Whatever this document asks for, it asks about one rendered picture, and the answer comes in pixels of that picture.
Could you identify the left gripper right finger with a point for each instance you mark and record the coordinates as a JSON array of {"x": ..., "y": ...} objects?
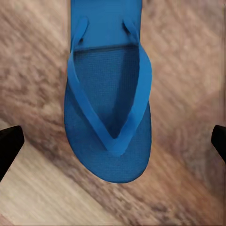
[{"x": 218, "y": 139}]

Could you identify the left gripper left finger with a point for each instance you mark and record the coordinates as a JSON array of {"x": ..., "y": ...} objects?
[{"x": 11, "y": 141}]

